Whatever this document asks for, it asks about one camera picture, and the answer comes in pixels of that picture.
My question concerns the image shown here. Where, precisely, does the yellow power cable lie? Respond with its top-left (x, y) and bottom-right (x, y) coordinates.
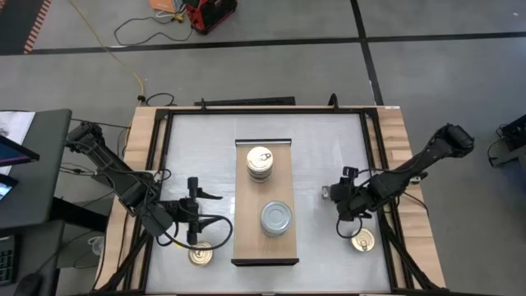
top-left (67, 0), bottom-right (145, 99)

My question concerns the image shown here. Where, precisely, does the black flat bar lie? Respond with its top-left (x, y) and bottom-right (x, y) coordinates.
top-left (194, 95), bottom-right (297, 107)

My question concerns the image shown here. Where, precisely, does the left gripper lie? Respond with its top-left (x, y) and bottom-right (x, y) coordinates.
top-left (172, 176), bottom-right (224, 247)

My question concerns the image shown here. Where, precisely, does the black keyboard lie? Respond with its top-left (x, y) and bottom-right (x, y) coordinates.
top-left (0, 234), bottom-right (18, 288)

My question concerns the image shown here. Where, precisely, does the black mat with orange stripes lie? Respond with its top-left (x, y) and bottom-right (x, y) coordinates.
top-left (0, 0), bottom-right (53, 56)

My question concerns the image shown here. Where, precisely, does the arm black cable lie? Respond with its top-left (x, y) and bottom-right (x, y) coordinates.
top-left (335, 166), bottom-right (395, 240)
top-left (155, 213), bottom-right (234, 252)

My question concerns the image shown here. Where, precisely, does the grey lid tuna can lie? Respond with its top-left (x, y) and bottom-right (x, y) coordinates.
top-left (247, 162), bottom-right (274, 178)

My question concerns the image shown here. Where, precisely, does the black computer mouse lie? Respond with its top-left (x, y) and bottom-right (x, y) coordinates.
top-left (13, 271), bottom-right (44, 296)

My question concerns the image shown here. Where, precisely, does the clear plastic cup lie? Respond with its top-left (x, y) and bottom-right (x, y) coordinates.
top-left (87, 234), bottom-right (106, 257)

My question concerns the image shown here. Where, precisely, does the black metal table frame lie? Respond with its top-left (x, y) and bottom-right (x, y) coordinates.
top-left (88, 93), bottom-right (449, 296)

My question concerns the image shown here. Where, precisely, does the black cable with plug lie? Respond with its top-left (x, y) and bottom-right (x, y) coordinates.
top-left (137, 92), bottom-right (176, 108)

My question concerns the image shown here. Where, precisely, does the white paper sheet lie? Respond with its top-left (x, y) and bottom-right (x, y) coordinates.
top-left (0, 109), bottom-right (36, 177)

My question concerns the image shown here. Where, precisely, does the silver-lid can stack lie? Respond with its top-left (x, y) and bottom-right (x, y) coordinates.
top-left (260, 200), bottom-right (293, 238)

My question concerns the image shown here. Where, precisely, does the grey side desk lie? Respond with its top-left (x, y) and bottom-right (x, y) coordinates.
top-left (0, 108), bottom-right (108, 247)

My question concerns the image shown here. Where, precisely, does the gold-top can stack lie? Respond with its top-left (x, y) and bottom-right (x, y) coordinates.
top-left (247, 167), bottom-right (273, 184)

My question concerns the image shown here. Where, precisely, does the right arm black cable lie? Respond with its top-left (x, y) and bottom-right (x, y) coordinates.
top-left (335, 166), bottom-right (395, 240)

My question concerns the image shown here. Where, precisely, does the black floor cable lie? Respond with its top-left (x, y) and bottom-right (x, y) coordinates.
top-left (113, 15), bottom-right (194, 47)

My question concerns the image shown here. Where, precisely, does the orange flat package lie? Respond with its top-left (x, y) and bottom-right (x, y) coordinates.
top-left (148, 0), bottom-right (186, 16)

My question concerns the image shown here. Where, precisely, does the red and black box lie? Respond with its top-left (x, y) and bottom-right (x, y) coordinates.
top-left (183, 0), bottom-right (238, 35)

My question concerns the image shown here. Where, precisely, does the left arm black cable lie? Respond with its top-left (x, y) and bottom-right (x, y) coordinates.
top-left (155, 213), bottom-right (234, 252)

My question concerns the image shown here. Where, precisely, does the black floor device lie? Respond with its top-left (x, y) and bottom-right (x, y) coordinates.
top-left (487, 113), bottom-right (526, 169)

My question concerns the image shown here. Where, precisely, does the small black tablet screen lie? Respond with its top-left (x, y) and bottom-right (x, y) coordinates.
top-left (0, 173), bottom-right (20, 202)

